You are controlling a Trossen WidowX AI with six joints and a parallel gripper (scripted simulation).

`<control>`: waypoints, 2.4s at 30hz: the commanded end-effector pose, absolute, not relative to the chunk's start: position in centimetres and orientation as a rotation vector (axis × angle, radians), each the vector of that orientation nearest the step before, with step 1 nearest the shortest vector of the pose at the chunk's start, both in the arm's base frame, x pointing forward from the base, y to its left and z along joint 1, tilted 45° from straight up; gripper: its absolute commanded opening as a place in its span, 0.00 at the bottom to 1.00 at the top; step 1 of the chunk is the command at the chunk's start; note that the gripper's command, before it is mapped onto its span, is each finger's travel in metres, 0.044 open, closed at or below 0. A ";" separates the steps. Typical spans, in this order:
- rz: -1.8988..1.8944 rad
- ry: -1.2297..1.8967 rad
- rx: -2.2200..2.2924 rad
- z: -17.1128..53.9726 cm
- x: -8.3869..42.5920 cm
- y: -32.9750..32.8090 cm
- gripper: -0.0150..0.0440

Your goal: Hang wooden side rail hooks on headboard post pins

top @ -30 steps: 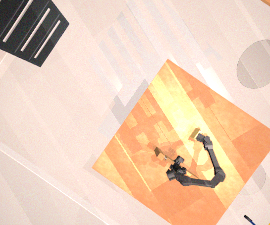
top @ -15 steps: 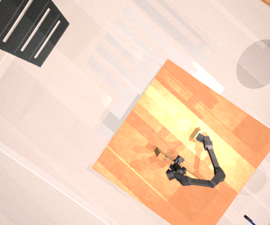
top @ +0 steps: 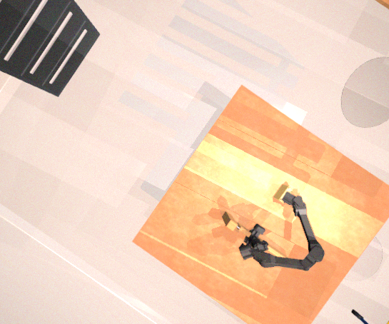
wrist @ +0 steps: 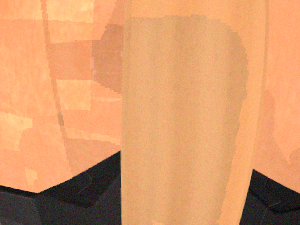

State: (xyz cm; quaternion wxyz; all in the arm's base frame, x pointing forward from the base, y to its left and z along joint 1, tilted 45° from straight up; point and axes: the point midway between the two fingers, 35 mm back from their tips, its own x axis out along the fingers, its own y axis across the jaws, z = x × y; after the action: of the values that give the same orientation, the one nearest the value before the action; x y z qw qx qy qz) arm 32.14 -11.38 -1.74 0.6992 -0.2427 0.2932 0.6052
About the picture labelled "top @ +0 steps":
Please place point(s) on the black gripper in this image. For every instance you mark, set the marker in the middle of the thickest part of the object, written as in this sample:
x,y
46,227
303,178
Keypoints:
x,y
255,232

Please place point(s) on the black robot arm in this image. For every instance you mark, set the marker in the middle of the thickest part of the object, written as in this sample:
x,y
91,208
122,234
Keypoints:
x,y
267,260

